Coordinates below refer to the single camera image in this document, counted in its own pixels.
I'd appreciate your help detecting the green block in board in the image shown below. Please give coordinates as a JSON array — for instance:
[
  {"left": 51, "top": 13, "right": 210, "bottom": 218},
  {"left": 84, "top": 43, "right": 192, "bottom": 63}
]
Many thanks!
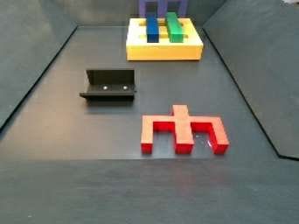
[{"left": 165, "top": 12, "right": 182, "bottom": 43}]

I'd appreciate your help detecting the yellow wooden slotted board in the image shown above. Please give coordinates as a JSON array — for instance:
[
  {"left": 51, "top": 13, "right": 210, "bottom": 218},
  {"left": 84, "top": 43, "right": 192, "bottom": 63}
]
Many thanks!
[{"left": 125, "top": 18, "right": 202, "bottom": 60}]

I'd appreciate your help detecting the black angle bracket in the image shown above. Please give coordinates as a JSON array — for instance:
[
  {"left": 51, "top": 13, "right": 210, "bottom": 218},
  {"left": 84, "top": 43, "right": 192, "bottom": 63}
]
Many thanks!
[{"left": 78, "top": 68, "right": 136, "bottom": 101}]

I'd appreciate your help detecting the blue block in board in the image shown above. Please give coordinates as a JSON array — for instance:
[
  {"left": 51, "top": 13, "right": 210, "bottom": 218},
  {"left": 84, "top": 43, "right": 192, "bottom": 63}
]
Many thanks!
[{"left": 145, "top": 12, "right": 158, "bottom": 43}]

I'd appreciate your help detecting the purple fork-shaped block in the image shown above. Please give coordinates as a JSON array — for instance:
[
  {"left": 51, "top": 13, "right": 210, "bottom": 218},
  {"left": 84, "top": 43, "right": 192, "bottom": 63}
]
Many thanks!
[{"left": 138, "top": 0, "right": 188, "bottom": 18}]

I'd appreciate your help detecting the red fork-shaped block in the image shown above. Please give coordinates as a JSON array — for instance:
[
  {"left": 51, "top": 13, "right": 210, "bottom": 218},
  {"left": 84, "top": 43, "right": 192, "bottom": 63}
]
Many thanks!
[{"left": 141, "top": 105, "right": 229, "bottom": 155}]

